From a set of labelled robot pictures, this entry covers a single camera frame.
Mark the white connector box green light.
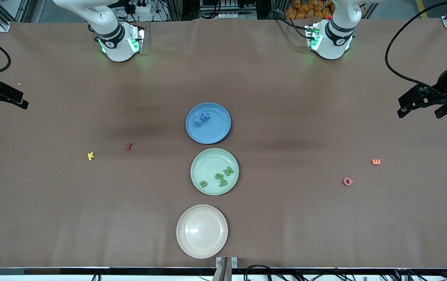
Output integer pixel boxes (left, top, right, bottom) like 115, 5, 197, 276
129, 25, 146, 54
305, 24, 322, 50

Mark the green plate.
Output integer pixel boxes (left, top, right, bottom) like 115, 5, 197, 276
191, 148, 239, 196

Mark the brown table cover sheet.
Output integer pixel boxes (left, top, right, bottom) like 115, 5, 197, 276
0, 18, 447, 270

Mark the blue plate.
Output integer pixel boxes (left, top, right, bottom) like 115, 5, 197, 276
186, 102, 232, 144

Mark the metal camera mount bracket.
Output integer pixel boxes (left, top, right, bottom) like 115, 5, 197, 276
212, 256, 238, 281

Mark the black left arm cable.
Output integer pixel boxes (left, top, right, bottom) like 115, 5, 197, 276
385, 0, 447, 96

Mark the orange packaged goods pile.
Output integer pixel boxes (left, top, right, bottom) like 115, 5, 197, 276
285, 0, 335, 20

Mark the beige plate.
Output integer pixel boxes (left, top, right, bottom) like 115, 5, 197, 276
176, 204, 228, 259

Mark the white power strip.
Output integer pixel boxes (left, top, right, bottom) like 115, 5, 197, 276
128, 0, 152, 14

